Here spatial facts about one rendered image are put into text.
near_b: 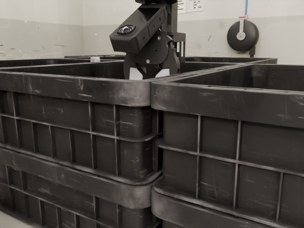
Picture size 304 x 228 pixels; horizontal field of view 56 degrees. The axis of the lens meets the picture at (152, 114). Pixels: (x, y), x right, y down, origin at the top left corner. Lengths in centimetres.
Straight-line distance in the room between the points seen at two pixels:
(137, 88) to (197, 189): 11
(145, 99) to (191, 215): 12
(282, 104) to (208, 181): 10
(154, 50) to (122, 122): 20
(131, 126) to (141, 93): 4
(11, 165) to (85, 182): 14
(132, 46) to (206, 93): 19
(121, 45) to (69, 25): 450
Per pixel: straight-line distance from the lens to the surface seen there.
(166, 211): 30
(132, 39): 41
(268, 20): 381
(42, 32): 453
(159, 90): 26
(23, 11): 438
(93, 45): 497
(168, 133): 28
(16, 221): 52
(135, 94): 28
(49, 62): 94
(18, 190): 47
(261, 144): 25
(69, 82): 33
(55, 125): 37
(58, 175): 38
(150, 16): 45
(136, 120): 29
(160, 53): 47
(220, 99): 24
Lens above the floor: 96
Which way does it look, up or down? 13 degrees down
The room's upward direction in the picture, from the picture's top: straight up
